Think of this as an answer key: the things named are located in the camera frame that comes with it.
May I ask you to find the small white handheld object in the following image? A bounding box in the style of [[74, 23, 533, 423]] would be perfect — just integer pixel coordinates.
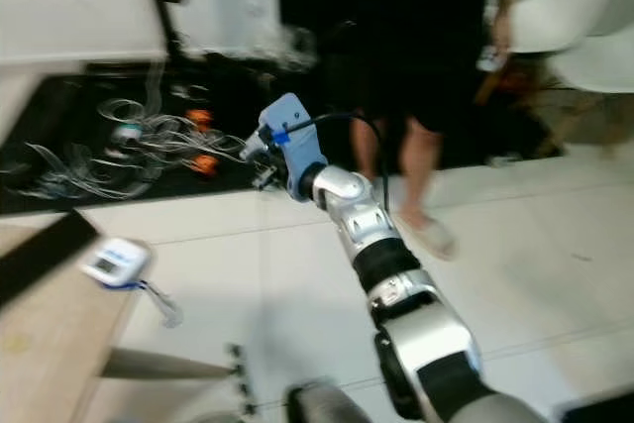
[[475, 47, 506, 73]]

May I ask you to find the clear plastic trash pile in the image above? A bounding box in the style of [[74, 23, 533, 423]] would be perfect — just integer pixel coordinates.
[[15, 86, 259, 201]]

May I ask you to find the person's left hand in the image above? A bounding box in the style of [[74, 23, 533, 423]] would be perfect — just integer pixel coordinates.
[[491, 14, 517, 56]]

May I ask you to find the small orange object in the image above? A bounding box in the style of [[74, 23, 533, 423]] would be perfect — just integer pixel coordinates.
[[192, 152, 221, 176], [188, 108, 215, 131]]

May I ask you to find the black box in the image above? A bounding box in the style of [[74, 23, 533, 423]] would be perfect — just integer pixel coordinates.
[[277, 0, 364, 59]]

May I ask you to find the beige slipper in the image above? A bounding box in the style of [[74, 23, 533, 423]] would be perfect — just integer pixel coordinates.
[[396, 210, 460, 262]]

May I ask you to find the person in black clothes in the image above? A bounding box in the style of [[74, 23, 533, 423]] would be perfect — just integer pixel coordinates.
[[350, 0, 536, 261]]

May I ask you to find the black studded strip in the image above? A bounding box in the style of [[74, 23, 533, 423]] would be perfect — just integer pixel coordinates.
[[227, 344, 255, 416]]

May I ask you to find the black floor mat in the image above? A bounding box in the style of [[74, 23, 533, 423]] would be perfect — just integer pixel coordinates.
[[0, 58, 561, 216]]

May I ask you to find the light blue right wrist camera mount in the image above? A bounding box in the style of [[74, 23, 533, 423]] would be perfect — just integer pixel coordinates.
[[242, 93, 324, 198]]

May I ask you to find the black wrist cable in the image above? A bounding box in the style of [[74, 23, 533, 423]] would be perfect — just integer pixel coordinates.
[[292, 112, 391, 212]]

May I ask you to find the white digital timer blue strap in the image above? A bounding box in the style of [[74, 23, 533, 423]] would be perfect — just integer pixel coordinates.
[[80, 237, 185, 329]]

